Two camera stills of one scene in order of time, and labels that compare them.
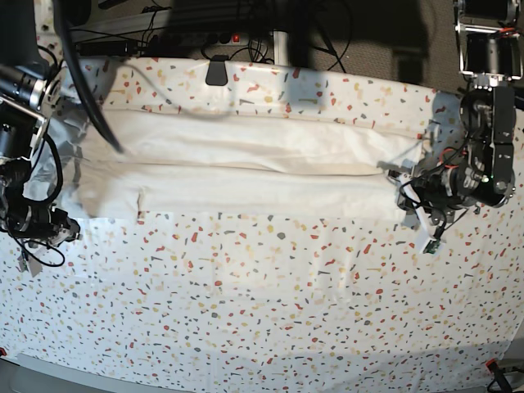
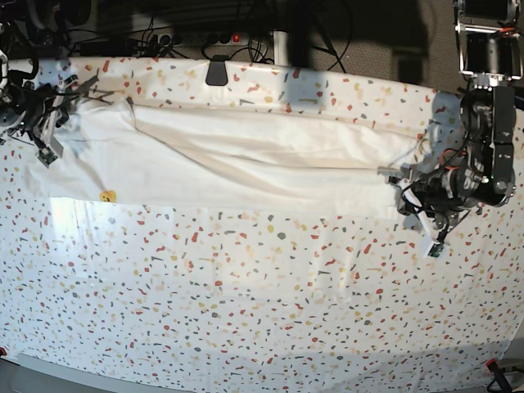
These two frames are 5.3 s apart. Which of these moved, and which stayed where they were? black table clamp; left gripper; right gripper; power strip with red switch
Moved: left gripper
Stayed: black table clamp; right gripper; power strip with red switch
